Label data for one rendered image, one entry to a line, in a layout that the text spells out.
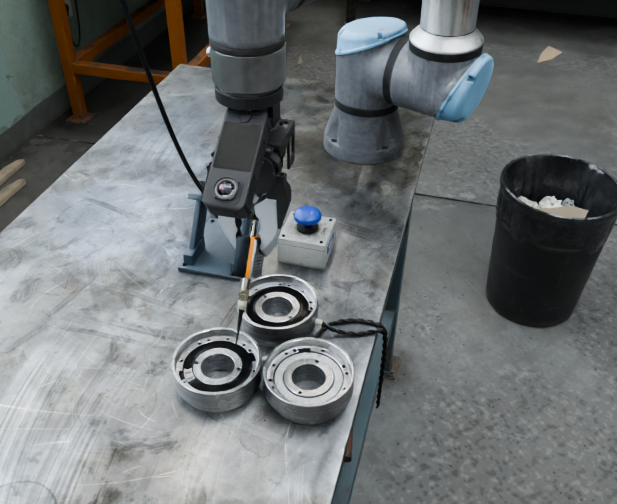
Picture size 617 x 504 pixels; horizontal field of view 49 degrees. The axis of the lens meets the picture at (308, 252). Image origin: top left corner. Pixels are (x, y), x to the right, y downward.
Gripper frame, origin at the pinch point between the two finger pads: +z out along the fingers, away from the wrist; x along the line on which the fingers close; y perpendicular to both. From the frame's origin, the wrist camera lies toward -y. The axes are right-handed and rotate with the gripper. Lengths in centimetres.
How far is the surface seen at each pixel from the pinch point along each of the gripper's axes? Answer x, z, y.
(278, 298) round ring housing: -2.3, 10.6, 3.4
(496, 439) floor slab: -44, 93, 54
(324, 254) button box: -6.1, 10.2, 13.6
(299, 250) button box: -2.4, 10.2, 13.6
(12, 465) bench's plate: 18.3, 13.0, -26.7
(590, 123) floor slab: -79, 94, 242
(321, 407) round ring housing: -12.2, 9.4, -13.5
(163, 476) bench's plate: 2.3, 13.0, -23.7
